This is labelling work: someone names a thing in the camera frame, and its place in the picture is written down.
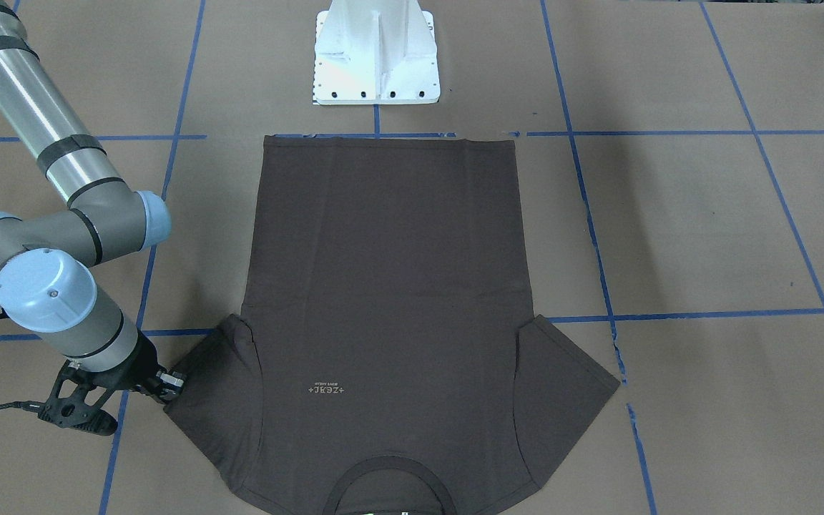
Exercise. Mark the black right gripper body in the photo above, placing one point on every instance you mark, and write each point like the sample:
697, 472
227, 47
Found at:
139, 365

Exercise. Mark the dark brown t-shirt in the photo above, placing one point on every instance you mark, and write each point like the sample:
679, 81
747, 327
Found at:
387, 358

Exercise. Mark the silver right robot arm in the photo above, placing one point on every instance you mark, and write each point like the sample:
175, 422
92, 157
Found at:
46, 281

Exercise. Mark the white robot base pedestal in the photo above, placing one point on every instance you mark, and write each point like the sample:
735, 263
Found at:
375, 52

